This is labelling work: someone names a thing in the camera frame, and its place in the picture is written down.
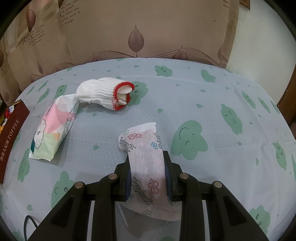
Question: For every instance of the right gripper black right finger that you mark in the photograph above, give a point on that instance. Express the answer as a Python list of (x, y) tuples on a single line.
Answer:
[(208, 204)]

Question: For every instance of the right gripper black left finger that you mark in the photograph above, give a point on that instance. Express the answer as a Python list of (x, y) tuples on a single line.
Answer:
[(87, 204)]

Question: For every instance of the floral wet wipes pack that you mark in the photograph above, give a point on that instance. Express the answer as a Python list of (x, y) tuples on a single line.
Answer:
[(148, 177)]

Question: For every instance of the pastel tissue pack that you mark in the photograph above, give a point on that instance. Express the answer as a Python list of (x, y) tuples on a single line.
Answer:
[(53, 127)]

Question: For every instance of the white knitted red-trim glove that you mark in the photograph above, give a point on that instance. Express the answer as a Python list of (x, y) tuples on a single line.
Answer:
[(111, 93)]

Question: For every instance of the white cloud pattern tablecloth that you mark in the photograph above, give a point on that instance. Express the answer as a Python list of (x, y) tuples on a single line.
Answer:
[(214, 123)]

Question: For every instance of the beige leaf print curtain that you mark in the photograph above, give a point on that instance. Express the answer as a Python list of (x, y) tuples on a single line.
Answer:
[(39, 38)]

